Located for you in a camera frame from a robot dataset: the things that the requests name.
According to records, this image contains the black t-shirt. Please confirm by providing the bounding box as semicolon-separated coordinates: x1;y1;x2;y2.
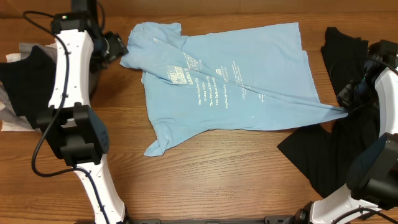
277;27;380;198

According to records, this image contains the light blue printed t-shirt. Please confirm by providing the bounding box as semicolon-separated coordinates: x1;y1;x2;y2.
121;22;346;157

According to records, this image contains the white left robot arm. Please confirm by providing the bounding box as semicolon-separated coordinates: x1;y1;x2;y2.
37;0;131;223

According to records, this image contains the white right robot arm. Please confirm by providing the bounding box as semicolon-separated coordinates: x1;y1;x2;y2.
264;40;397;223

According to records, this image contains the folded black shirt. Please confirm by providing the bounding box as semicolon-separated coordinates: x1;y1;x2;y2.
0;45;57;129

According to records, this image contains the folded white shirt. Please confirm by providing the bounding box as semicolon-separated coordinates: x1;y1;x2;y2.
1;42;57;132

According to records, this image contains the folded grey shirt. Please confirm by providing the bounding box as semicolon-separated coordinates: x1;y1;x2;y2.
0;42;58;124

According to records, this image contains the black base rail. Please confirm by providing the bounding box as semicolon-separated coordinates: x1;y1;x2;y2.
130;215;295;224

